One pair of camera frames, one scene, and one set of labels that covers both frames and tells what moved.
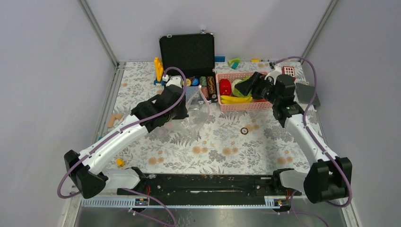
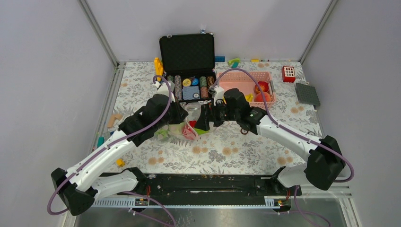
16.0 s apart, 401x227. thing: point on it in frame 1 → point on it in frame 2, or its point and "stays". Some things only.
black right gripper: [256, 81] → [208, 115]
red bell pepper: [225, 87] → [192, 123]
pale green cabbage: [236, 92] → [176, 129]
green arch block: [230, 62] stays
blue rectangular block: [219, 58] stays
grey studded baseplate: [305, 93] stays
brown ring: [241, 132] stays
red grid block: [289, 70] stays
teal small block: [235, 65] stays
